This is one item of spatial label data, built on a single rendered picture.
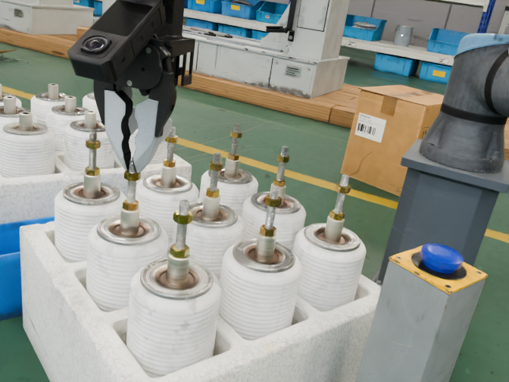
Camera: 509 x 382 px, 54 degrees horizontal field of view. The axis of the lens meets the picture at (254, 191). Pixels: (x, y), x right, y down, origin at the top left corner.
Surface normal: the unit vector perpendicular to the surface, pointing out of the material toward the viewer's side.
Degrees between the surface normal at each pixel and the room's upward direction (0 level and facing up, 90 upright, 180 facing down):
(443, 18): 90
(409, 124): 90
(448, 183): 90
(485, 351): 0
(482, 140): 73
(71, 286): 0
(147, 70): 90
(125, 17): 32
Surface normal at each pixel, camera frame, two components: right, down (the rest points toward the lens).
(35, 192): 0.59, 0.37
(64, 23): 0.88, 0.29
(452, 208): -0.44, 0.27
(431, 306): -0.78, 0.12
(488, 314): 0.14, -0.92
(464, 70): -0.92, 0.01
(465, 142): -0.35, 0.00
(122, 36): -0.02, -0.62
